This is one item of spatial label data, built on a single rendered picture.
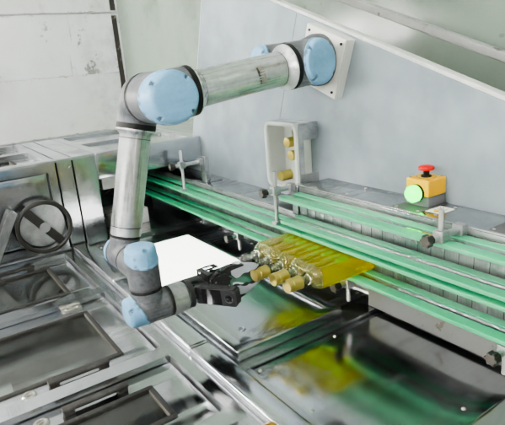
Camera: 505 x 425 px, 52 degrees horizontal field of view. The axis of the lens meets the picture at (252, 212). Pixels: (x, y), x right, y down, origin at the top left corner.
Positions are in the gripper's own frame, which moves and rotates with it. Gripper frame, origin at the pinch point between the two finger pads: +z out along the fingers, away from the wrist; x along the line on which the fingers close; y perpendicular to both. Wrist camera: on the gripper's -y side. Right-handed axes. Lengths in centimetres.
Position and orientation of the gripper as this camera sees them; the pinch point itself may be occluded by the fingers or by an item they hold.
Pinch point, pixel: (256, 274)
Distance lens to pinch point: 138.3
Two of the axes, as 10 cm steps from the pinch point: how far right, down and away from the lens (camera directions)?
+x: 0.8, 9.5, 2.9
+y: -5.6, -2.0, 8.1
